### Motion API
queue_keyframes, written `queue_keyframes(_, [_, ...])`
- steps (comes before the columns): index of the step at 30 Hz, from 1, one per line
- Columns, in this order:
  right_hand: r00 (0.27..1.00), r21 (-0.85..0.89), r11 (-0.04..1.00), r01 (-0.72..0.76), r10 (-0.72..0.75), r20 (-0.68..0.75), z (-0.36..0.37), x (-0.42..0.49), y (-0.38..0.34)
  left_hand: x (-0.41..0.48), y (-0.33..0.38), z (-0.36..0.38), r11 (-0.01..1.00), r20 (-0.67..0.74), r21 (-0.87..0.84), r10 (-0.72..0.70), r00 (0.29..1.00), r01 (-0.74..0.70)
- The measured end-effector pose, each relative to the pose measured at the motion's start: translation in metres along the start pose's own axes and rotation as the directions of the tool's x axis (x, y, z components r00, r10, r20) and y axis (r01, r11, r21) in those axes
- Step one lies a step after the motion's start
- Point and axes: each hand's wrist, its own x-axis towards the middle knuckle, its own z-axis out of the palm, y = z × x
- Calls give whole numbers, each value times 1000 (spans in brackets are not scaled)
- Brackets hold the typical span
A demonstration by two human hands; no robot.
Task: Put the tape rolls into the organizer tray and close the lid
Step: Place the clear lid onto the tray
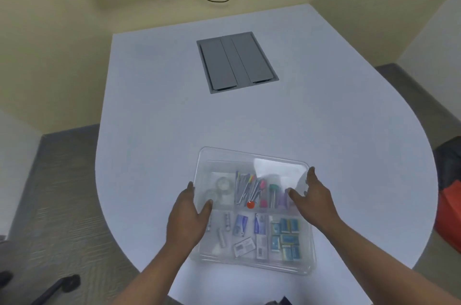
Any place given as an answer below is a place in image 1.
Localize transparent tape roll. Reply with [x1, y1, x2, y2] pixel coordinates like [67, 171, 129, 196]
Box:
[204, 188, 222, 205]
[215, 177, 234, 195]

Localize person's left hand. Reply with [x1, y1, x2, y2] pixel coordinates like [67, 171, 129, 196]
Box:
[165, 181, 214, 258]

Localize green capped tube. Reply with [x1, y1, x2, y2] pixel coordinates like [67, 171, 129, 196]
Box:
[269, 184, 281, 208]

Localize person's right hand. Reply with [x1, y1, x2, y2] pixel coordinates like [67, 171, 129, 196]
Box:
[287, 167, 343, 233]

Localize person's right forearm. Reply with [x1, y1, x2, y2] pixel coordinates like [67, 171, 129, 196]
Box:
[316, 221, 461, 305]

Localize red and black bag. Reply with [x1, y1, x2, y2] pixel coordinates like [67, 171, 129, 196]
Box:
[433, 136, 461, 254]

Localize black chair base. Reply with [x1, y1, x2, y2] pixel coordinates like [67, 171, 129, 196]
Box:
[0, 270, 81, 305]

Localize white barcode packet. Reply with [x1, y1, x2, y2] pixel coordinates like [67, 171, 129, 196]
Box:
[255, 234, 269, 260]

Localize plaid shirt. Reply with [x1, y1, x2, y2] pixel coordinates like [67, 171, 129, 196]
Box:
[266, 295, 300, 305]

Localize clear plastic organizer tray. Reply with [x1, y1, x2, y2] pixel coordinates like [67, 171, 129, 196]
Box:
[190, 146, 317, 276]

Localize person's left forearm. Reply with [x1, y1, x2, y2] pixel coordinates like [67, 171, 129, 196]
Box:
[111, 243, 202, 305]

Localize bundle of pens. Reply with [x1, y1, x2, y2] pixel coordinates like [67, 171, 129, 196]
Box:
[234, 170, 268, 208]

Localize white barcode card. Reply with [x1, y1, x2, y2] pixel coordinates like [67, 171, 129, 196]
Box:
[232, 238, 256, 258]

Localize blue and white packet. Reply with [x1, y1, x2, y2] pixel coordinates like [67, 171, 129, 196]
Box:
[233, 214, 249, 237]
[254, 213, 267, 235]

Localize grey table cable hatch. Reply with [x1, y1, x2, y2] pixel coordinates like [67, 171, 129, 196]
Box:
[196, 31, 280, 95]

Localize pile of blue staple boxes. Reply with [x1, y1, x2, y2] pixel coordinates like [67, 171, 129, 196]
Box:
[270, 218, 303, 262]

